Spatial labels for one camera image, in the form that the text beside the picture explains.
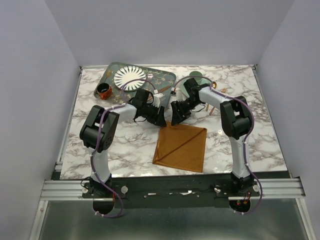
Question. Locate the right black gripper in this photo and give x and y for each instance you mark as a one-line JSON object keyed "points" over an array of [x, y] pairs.
{"points": [[177, 117]]}

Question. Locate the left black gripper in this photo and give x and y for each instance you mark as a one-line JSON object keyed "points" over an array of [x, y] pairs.
{"points": [[159, 119]]}

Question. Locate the orange-brown cloth napkin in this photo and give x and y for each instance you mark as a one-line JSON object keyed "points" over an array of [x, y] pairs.
{"points": [[181, 147]]}

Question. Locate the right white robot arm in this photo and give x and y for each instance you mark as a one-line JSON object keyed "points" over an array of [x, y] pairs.
{"points": [[237, 122]]}

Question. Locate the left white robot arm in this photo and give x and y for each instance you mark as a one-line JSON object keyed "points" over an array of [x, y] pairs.
{"points": [[100, 126]]}

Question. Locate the copper table knife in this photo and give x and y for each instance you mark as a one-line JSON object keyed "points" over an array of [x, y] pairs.
{"points": [[163, 88]]}

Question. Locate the mint green saucer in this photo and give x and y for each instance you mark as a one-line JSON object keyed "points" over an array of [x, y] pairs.
{"points": [[183, 89]]}

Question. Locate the mint green cup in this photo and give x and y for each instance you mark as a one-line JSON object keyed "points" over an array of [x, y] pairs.
{"points": [[198, 76]]}

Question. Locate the gold spoon with flower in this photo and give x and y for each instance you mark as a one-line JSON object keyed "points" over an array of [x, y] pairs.
{"points": [[214, 85]]}

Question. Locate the copper fork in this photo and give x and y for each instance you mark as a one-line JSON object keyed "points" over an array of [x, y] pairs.
{"points": [[223, 90]]}

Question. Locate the white black striped plate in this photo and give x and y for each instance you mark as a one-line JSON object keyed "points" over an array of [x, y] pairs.
{"points": [[129, 77]]}

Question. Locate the copper black mug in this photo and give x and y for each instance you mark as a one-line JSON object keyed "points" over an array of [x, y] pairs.
{"points": [[103, 91]]}

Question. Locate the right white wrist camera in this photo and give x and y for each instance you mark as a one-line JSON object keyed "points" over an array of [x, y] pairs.
{"points": [[179, 95]]}

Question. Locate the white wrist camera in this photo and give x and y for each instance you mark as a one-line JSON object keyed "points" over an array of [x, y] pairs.
{"points": [[179, 95], [158, 98]]}

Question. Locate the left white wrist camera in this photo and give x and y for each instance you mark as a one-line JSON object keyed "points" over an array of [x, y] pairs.
{"points": [[158, 98]]}

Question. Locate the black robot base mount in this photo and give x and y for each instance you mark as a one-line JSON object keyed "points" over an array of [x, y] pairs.
{"points": [[181, 191]]}

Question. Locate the aluminium frame rail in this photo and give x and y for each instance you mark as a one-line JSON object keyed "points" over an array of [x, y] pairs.
{"points": [[71, 190]]}

